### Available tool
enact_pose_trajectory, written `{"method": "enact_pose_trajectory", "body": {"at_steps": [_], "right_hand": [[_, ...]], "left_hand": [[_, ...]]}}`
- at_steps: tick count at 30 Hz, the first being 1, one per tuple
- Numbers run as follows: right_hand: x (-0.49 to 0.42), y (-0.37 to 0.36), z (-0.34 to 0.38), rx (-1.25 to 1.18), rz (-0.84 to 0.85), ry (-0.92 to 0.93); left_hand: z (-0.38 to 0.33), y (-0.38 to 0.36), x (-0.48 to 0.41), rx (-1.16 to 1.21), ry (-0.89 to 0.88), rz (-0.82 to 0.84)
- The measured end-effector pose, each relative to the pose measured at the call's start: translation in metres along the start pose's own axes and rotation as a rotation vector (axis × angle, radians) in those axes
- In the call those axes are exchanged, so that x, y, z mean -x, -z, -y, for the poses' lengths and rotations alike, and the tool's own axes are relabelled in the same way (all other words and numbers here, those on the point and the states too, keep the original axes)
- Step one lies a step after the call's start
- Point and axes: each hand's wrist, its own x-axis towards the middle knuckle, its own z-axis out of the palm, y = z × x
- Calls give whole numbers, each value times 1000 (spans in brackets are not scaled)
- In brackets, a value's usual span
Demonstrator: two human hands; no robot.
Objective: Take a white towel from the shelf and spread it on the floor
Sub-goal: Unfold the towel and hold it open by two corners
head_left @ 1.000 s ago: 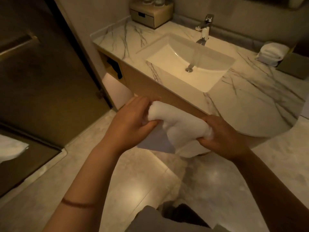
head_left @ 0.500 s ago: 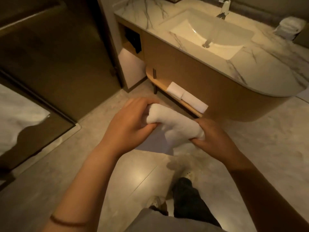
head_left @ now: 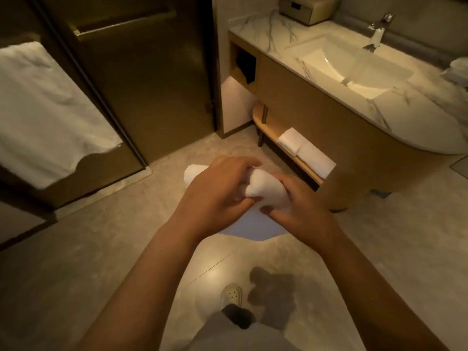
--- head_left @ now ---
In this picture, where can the person's right hand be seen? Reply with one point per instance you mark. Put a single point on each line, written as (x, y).
(307, 215)

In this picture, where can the white container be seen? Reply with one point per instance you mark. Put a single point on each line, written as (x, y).
(457, 69)

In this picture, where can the person's white shoe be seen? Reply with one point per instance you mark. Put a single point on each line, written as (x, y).
(231, 294)

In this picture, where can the wooden tissue box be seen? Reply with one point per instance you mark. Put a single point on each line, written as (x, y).
(303, 9)

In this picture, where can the person's right forearm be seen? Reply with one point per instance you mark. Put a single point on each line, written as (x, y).
(373, 299)

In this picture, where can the bronze glass shower door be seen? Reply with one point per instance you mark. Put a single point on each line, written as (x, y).
(146, 87)
(109, 171)

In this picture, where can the chrome faucet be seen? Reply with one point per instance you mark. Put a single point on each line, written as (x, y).
(376, 34)

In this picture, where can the small white towel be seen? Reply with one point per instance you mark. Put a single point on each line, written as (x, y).
(256, 224)

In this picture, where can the person's left hand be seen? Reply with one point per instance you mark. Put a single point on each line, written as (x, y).
(212, 197)

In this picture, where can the white sink basin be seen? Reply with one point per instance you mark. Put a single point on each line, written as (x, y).
(347, 65)

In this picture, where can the large folded white towel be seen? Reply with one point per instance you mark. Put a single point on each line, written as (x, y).
(316, 160)

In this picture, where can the person's left forearm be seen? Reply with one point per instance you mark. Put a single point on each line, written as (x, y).
(146, 296)

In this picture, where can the white bath towel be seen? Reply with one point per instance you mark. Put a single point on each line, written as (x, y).
(47, 116)

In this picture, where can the wooden vanity cabinet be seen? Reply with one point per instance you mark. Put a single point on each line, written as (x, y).
(310, 105)

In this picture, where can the person's dark trousers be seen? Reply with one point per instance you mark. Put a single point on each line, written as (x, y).
(237, 316)

